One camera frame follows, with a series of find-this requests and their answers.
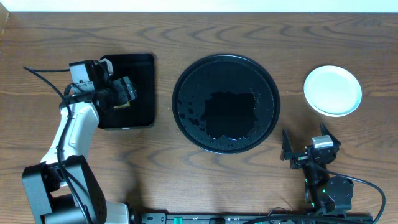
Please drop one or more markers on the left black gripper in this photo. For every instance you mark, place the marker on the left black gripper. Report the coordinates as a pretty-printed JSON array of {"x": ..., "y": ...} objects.
[{"x": 127, "y": 90}]

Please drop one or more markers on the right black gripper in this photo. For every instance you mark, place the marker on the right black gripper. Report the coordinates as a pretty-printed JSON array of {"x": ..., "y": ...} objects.
[{"x": 299, "y": 160}]

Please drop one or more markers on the yellow green scrub sponge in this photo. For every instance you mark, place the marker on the yellow green scrub sponge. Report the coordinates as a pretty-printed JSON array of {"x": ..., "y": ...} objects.
[{"x": 126, "y": 105}]

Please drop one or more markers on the light blue plate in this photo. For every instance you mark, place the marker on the light blue plate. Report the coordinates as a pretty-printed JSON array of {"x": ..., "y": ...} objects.
[{"x": 332, "y": 91}]

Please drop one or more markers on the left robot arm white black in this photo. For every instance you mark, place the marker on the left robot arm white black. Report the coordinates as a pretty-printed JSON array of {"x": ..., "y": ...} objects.
[{"x": 62, "y": 188}]

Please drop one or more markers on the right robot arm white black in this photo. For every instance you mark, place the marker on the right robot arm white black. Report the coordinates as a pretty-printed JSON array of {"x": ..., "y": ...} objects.
[{"x": 327, "y": 195}]

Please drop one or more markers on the black rectangular tray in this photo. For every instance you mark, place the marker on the black rectangular tray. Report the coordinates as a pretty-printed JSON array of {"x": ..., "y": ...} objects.
[{"x": 140, "y": 68}]

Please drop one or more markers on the black round tray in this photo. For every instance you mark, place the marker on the black round tray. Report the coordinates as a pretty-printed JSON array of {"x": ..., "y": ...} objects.
[{"x": 226, "y": 103}]

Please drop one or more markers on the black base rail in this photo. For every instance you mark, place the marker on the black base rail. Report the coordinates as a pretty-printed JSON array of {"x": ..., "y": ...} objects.
[{"x": 162, "y": 218}]

